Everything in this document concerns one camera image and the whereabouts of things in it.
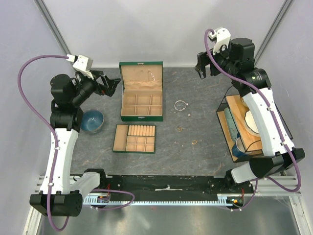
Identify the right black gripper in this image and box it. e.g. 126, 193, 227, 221
195, 40, 238, 79

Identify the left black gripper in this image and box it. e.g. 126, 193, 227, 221
71, 70, 120, 106

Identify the silver bangle bracelet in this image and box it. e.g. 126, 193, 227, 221
174, 100, 189, 112

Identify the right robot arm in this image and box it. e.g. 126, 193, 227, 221
195, 36, 305, 193

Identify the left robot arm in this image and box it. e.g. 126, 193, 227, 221
29, 70, 121, 217

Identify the green jewelry box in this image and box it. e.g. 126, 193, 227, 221
119, 61, 163, 122

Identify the blue ceramic bowl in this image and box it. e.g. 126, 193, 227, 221
80, 110, 104, 134

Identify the cream round bowl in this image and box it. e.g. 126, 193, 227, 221
240, 97, 247, 107

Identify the white scalloped bowl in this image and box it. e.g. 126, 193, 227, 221
244, 110, 260, 137

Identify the blue mug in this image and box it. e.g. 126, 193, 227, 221
231, 138, 251, 158

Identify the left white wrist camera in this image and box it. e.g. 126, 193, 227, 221
73, 55, 93, 79

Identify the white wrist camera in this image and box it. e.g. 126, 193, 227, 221
208, 27, 231, 55
73, 55, 93, 79

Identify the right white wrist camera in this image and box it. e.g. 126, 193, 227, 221
208, 27, 231, 55

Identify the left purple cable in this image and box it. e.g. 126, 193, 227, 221
17, 55, 74, 232

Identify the purple cable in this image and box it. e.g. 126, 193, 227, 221
17, 55, 74, 232
204, 28, 302, 193

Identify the black wire shelf rack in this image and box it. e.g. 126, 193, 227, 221
217, 88, 295, 163

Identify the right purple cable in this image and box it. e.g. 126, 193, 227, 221
204, 28, 302, 193

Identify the slotted cable duct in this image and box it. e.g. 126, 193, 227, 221
83, 193, 243, 209

